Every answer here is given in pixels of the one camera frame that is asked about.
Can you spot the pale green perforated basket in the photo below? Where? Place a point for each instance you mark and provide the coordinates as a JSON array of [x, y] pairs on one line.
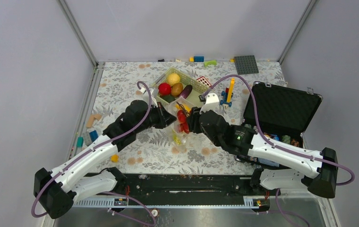
[[185, 80]]

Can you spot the blue grey brick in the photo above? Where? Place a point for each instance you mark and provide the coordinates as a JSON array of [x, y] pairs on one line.
[[89, 137]]

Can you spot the brown kiwi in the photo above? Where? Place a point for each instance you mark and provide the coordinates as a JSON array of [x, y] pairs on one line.
[[176, 89]]

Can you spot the red white grid toy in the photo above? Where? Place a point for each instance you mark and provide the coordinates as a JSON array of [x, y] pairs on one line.
[[204, 81]]

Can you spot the black foam-lined case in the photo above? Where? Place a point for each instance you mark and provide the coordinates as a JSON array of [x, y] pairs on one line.
[[281, 110]]

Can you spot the dark green avocado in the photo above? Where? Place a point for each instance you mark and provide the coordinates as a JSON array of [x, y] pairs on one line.
[[168, 98]]

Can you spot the yellow lemon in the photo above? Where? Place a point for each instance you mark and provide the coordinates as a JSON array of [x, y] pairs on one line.
[[173, 79]]

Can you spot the small yellow block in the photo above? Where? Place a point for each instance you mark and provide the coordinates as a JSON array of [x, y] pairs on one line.
[[114, 158]]

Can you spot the clear dotted zip top bag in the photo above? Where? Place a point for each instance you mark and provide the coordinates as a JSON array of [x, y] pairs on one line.
[[174, 126]]

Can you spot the orange mango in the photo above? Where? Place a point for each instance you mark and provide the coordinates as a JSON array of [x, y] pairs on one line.
[[183, 107]]

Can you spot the teal small brick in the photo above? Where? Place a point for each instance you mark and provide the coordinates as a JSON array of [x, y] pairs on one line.
[[79, 143]]

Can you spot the blue yellow brick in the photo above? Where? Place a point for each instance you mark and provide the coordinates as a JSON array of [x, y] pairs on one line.
[[197, 59]]

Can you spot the yellow blue block toy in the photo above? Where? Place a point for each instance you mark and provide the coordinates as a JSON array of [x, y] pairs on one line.
[[227, 95]]

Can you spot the poker chips row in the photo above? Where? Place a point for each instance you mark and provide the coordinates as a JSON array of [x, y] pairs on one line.
[[285, 139]]

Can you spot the yellow-green starfruit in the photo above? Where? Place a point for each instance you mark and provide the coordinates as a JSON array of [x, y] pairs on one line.
[[177, 139]]

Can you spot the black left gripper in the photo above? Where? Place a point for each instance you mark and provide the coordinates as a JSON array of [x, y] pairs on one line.
[[165, 117]]

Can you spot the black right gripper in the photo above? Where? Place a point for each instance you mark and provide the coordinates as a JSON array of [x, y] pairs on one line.
[[193, 119]]

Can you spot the tan wooden block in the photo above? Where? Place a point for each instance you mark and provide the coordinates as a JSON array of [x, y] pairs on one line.
[[92, 118]]

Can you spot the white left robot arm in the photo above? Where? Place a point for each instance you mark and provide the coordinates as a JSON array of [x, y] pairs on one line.
[[57, 190]]

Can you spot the red apple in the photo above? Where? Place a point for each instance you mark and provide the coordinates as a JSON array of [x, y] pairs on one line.
[[164, 89]]

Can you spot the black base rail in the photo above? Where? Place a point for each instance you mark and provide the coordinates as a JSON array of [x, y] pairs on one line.
[[186, 190]]

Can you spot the purple eggplant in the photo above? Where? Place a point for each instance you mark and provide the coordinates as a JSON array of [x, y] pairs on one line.
[[186, 91]]

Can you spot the green arch block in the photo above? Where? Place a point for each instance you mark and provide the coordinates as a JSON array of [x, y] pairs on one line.
[[209, 63]]

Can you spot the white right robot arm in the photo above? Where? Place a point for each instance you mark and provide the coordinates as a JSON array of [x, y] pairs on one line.
[[299, 167]]

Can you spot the grey building baseplate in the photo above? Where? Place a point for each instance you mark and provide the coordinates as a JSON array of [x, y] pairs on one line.
[[246, 65]]

